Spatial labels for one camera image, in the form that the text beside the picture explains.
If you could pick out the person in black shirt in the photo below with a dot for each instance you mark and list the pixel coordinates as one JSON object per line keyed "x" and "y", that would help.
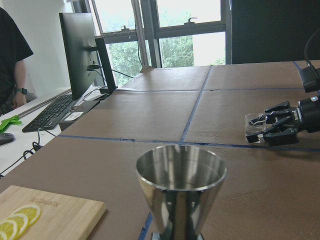
{"x": 14, "y": 49}

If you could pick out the black computer mouse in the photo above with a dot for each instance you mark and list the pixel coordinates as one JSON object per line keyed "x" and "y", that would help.
{"x": 6, "y": 138}

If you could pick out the black monitor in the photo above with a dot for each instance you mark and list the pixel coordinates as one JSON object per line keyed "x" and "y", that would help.
{"x": 78, "y": 33}

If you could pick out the bamboo cutting board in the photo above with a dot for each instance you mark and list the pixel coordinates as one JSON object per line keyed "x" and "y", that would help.
{"x": 62, "y": 217}

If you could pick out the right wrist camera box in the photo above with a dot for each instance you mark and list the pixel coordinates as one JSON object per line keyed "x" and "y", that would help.
{"x": 310, "y": 78}

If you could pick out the black computer box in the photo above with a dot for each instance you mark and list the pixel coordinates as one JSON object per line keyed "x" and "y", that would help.
{"x": 76, "y": 113}

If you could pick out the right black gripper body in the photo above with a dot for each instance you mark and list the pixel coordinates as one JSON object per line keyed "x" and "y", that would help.
{"x": 307, "y": 115}

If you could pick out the lemon slice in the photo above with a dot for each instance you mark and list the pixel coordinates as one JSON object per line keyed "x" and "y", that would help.
{"x": 22, "y": 222}
{"x": 32, "y": 211}
{"x": 10, "y": 228}

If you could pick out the black keyboard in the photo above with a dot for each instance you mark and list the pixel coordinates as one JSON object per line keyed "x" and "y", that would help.
{"x": 51, "y": 115}

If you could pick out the clear glass measuring cup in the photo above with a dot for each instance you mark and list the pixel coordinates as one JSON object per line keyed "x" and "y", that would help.
{"x": 255, "y": 124}

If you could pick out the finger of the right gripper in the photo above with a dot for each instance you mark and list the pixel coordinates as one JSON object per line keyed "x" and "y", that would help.
{"x": 273, "y": 114}
{"x": 273, "y": 137}

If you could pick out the green plastic tool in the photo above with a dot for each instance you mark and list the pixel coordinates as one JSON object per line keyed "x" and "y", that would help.
{"x": 14, "y": 120}

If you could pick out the steel jigger shaker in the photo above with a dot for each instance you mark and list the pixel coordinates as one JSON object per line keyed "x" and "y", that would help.
{"x": 180, "y": 184}

